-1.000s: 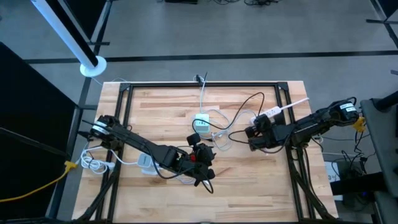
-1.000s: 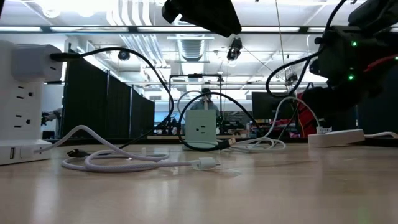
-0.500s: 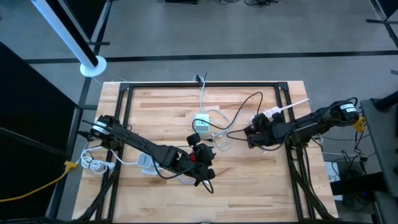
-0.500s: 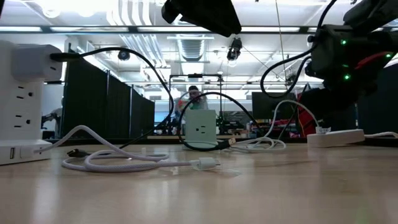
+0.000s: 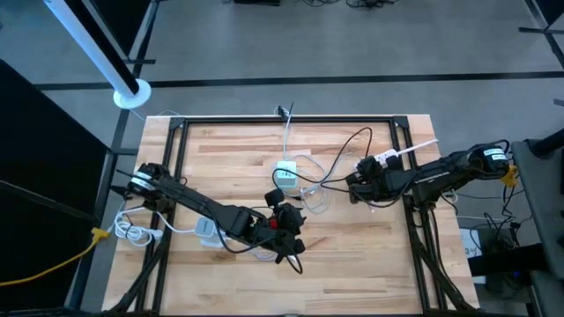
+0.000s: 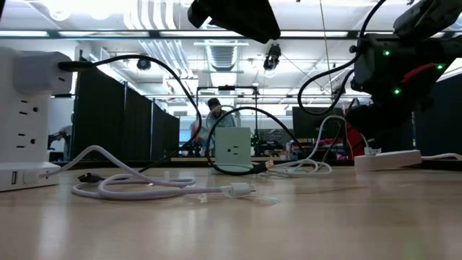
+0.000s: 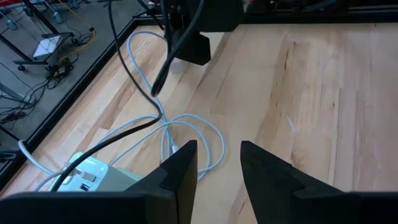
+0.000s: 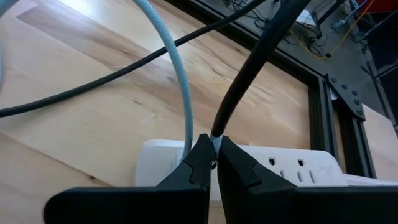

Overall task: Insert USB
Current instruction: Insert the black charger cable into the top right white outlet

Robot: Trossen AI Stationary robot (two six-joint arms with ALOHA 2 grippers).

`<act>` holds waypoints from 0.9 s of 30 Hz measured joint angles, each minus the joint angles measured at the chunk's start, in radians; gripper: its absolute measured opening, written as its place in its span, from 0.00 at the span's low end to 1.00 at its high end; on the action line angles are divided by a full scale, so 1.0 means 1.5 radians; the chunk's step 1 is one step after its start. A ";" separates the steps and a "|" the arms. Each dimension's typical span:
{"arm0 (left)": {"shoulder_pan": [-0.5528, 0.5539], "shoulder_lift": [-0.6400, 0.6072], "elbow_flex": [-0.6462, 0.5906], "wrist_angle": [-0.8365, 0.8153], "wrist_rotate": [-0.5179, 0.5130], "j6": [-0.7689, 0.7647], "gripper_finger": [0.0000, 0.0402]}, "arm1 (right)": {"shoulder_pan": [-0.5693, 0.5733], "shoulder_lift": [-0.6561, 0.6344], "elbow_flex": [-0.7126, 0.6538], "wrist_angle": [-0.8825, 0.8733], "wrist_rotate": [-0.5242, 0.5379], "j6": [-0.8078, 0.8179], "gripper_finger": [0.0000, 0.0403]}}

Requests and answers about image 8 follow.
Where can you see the red plastic bin rack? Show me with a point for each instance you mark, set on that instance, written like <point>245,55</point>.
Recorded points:
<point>379,4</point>

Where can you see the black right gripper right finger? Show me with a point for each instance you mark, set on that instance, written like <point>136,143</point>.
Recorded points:
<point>280,205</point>

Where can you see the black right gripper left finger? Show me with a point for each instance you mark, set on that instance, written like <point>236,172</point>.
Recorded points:
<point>140,205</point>

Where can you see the black aluminium table frame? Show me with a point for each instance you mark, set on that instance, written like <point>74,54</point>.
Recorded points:
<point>317,109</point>

